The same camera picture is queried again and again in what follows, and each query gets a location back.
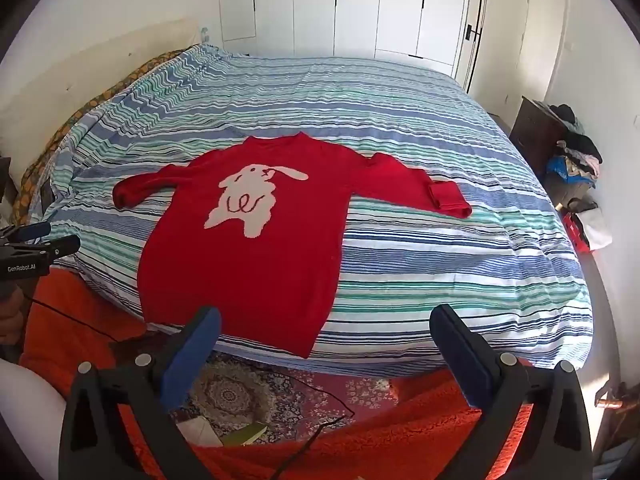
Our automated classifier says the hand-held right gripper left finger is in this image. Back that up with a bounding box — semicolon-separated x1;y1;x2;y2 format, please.
59;306;222;480

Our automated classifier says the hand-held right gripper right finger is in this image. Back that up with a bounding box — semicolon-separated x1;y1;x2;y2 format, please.
429;303;593;480

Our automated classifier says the person's white trouser leg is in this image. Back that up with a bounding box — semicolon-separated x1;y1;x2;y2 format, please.
0;360;68;480

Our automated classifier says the dark wooden cabinet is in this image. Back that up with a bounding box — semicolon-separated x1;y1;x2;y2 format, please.
509;96;568;176

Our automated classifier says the black cable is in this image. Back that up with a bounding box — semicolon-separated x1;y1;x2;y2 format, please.
25;296;357;480

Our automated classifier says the white paper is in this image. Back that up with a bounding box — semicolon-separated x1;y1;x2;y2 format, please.
175;414;224;449

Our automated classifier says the pile of clothes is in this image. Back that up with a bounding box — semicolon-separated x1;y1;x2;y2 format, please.
544;104;603;211

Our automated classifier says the red sweater with white rabbit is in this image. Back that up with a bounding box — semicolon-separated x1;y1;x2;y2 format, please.
112;131;473;359

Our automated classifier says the orange patterned sheet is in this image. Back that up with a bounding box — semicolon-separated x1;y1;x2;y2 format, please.
12;49;193;226

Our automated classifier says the orange fleece blanket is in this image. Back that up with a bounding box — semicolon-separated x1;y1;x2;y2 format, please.
19;270;536;480

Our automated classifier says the green book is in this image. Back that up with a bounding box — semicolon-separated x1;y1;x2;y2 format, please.
220;422;269;447

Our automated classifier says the patterned rug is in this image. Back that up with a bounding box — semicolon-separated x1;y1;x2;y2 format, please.
170;350;401;448

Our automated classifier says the red bag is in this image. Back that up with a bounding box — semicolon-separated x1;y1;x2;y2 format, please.
562;212;593;256

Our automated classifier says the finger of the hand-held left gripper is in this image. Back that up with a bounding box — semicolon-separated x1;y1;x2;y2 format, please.
0;234;81;267
0;221;52;247

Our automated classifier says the blue green striped duvet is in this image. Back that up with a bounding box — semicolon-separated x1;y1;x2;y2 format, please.
37;44;593;371

